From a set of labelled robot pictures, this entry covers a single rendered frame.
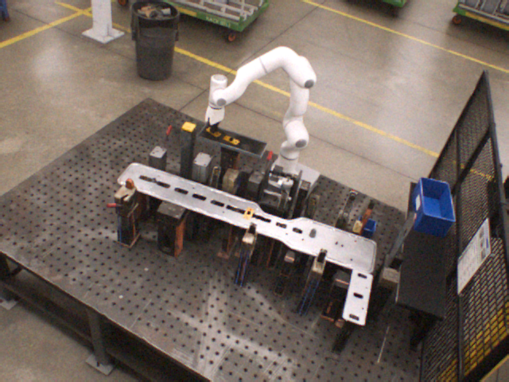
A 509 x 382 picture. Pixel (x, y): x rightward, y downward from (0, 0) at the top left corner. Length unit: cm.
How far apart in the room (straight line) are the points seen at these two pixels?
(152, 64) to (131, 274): 310
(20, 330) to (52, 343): 22
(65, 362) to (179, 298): 94
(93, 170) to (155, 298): 102
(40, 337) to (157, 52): 307
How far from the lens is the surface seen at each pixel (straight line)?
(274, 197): 254
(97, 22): 609
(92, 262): 255
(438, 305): 230
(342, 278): 226
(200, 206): 238
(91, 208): 281
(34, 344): 317
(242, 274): 238
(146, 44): 507
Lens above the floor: 270
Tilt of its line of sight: 42 degrees down
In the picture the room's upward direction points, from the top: 11 degrees clockwise
